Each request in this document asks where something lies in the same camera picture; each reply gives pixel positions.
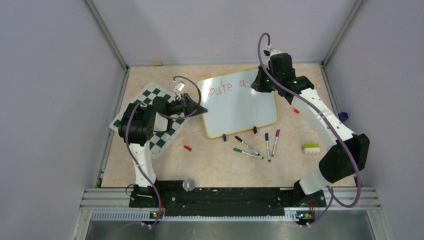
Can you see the yellow framed whiteboard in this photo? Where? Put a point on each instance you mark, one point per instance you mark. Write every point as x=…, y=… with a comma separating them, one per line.
x=234, y=107

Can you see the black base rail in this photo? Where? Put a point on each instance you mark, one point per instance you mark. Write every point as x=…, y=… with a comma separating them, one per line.
x=222, y=201

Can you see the green whiteboard marker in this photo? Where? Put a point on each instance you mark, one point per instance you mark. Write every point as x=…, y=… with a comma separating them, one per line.
x=247, y=153

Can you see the purple whiteboard marker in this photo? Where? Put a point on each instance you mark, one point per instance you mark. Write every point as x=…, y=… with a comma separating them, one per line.
x=277, y=133

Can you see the green white toy brick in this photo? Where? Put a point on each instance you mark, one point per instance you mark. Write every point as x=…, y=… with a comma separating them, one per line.
x=311, y=149

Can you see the grey round knob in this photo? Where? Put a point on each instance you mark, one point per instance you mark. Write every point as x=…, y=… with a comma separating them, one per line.
x=188, y=185

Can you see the black whiteboard marker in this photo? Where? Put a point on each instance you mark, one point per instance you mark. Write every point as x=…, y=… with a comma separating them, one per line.
x=248, y=146

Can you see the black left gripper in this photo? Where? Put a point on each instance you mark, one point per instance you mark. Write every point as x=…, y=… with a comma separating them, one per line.
x=184, y=103

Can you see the purple block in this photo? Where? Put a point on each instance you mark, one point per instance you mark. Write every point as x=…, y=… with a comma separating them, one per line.
x=343, y=116

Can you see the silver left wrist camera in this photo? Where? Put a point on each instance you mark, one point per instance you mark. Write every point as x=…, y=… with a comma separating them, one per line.
x=179, y=87

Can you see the red marker cap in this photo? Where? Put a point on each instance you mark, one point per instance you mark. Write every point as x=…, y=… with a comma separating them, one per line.
x=187, y=148

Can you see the blue whiteboard marker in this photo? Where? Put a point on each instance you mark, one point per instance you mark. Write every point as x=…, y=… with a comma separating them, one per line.
x=268, y=153

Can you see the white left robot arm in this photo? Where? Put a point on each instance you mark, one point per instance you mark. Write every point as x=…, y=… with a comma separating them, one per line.
x=139, y=124

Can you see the green white chessboard mat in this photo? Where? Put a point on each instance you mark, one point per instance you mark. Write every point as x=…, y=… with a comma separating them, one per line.
x=160, y=141

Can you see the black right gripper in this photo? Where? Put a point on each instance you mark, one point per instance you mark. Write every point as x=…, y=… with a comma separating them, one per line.
x=258, y=85

